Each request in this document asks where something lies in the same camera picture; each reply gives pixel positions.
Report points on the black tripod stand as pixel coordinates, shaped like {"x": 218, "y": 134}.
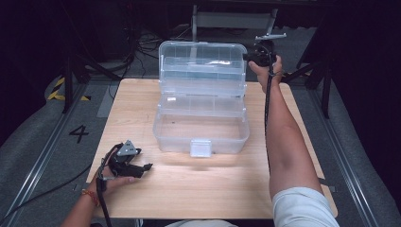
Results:
{"x": 326, "y": 88}
{"x": 70, "y": 82}

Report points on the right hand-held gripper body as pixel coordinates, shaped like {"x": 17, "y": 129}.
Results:
{"x": 263, "y": 56}

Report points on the grey floor tape patch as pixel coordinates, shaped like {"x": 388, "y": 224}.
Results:
{"x": 108, "y": 101}

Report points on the clear plastic storage box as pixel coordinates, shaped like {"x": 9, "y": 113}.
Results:
{"x": 201, "y": 126}

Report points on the aluminium floor rail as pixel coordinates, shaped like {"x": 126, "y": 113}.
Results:
{"x": 44, "y": 157}
{"x": 346, "y": 164}

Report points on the person's right hand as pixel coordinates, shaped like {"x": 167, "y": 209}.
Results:
{"x": 274, "y": 77}

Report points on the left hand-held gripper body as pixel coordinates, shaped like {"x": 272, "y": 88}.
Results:
{"x": 123, "y": 165}

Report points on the person's left hand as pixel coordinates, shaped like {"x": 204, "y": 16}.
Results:
{"x": 108, "y": 184}

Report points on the white metal desk frame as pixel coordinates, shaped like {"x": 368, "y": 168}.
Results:
{"x": 233, "y": 19}

